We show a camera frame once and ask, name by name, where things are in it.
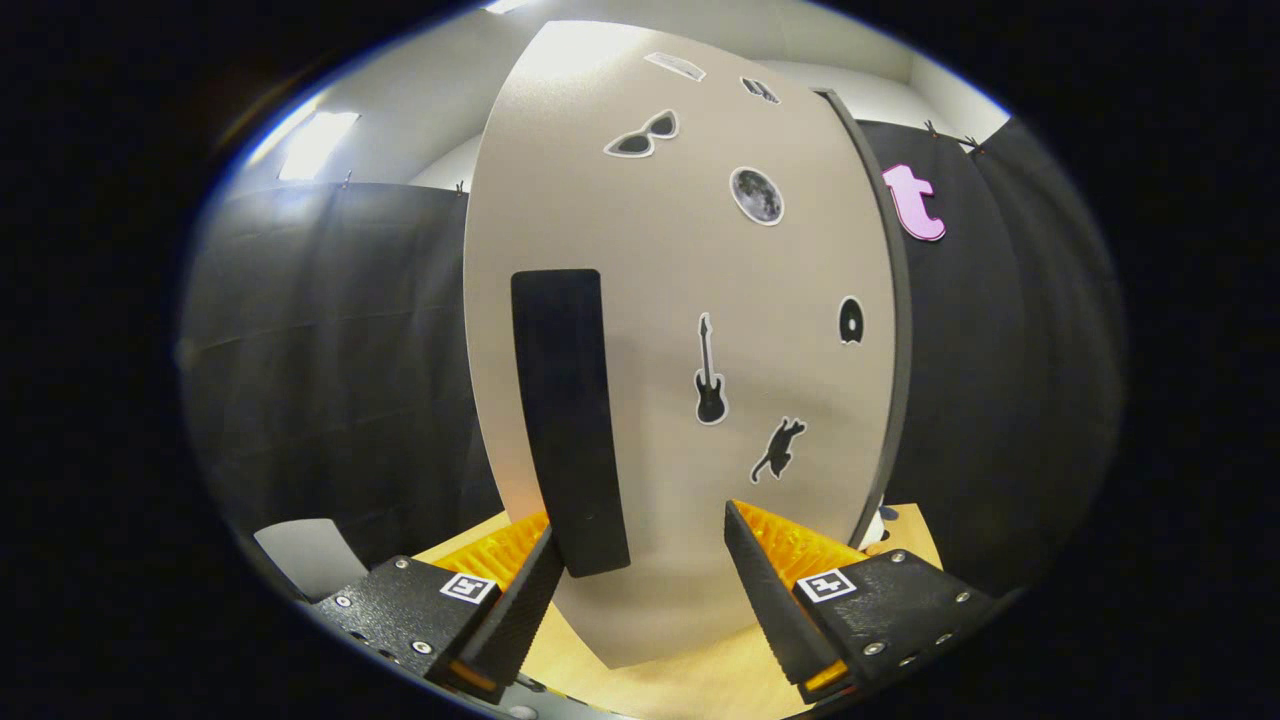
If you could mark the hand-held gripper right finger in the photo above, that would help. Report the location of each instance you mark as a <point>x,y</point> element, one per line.
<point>775,610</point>

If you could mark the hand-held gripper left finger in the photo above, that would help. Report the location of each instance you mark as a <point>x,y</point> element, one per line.
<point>525,610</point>

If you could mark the grey shoe cabinet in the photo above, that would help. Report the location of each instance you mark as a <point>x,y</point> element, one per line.
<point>903,330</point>

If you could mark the black backdrop cloth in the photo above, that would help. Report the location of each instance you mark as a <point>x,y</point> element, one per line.
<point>330,350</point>

